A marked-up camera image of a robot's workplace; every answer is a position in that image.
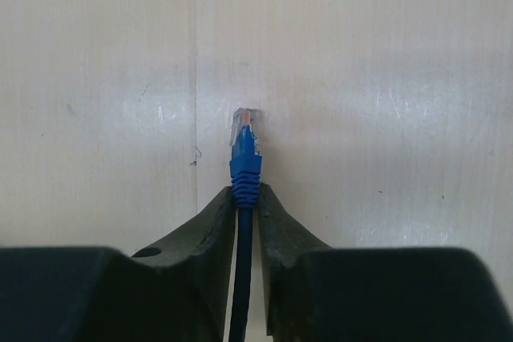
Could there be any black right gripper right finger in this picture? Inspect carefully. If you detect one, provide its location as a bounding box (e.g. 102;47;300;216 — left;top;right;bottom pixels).
258;184;507;341

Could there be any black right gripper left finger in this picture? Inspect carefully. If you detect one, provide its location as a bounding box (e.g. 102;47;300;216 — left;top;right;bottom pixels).
1;187;235;341

